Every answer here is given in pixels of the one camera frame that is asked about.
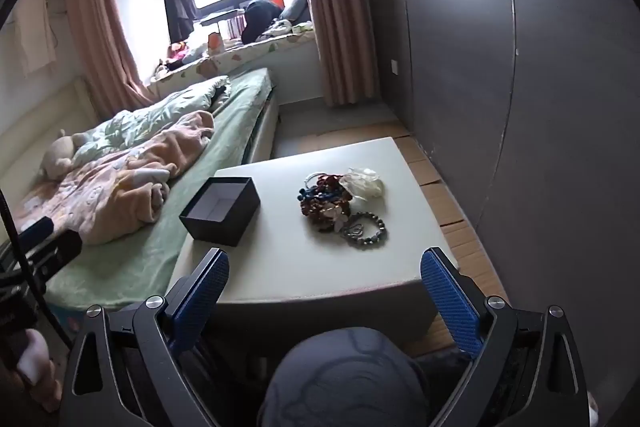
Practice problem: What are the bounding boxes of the pile of bead bracelets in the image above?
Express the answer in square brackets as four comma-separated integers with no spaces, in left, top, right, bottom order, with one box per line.
[300,174,352,229]

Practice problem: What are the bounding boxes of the person's left hand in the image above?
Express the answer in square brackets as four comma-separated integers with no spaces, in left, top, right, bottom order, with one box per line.
[12,328,57,414]

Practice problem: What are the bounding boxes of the person's grey pants knee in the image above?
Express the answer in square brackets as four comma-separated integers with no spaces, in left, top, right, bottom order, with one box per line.
[257,326,432,427]

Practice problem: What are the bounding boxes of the white organza scrunchie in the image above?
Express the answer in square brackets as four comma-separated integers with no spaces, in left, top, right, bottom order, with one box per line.
[342,165,385,200]

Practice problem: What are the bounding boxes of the grey bead bracelet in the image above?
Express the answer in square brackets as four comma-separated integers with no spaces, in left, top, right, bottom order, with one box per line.
[341,211,388,248]

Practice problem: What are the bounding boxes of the blue bead bracelet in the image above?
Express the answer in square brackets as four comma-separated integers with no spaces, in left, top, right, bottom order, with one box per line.
[298,184,347,204]

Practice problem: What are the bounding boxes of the black jewelry box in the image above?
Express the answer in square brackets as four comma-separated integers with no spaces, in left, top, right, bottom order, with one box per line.
[178,176,262,248]

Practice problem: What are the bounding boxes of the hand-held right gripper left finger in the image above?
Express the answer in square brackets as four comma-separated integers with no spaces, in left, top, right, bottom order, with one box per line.
[60,247,231,427]

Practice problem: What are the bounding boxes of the leaf print window seat cushion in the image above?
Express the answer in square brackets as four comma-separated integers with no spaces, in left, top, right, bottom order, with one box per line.
[149,19,317,96]

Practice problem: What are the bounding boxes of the white hanging cloth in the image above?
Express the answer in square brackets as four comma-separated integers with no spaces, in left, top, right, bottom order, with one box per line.
[12,0,59,76]

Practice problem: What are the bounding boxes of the pink curtain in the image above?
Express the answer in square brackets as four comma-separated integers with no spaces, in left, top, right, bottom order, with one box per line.
[62,0,157,111]
[290,0,387,108]

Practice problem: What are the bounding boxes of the cream padded headboard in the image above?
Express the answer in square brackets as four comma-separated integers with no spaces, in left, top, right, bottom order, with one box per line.
[0,74,99,219]

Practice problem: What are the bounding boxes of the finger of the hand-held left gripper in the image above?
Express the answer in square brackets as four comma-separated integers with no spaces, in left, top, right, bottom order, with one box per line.
[17,216,55,249]
[29,230,84,282]

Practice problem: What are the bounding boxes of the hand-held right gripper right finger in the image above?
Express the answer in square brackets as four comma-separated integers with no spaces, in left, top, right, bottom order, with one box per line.
[420,248,591,427]

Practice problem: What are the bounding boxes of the flattened cardboard sheets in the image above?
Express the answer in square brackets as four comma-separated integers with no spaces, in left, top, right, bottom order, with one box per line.
[310,119,512,358]

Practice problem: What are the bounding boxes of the pale shell charm bracelet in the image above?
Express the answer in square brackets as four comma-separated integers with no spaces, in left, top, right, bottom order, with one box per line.
[320,204,352,234]

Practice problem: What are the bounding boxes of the light green quilt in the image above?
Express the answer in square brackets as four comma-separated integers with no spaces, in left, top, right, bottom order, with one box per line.
[74,75,231,168]

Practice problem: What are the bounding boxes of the bed with green sheet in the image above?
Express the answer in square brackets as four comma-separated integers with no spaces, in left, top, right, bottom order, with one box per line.
[45,68,282,314]

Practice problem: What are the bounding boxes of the dark bag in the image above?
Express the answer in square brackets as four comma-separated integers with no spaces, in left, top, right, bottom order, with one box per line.
[240,0,286,44]

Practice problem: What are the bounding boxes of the grey wardrobe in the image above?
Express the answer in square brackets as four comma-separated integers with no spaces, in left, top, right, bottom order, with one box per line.
[362,0,640,408]

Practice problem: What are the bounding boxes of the black cable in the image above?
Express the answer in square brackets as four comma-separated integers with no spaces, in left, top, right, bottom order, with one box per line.
[0,187,76,350]

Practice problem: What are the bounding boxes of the beige plush toy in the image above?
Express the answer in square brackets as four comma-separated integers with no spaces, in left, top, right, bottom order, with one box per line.
[39,130,92,180]

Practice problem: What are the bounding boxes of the white leather ottoman table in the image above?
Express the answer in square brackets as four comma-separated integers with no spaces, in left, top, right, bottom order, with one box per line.
[167,136,461,344]

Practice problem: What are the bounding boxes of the grey pillow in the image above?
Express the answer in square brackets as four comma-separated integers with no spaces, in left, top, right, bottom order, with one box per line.
[279,0,310,26]

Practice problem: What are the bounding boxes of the pink fleece blanket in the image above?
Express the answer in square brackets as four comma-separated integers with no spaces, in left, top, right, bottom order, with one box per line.
[14,110,216,246]

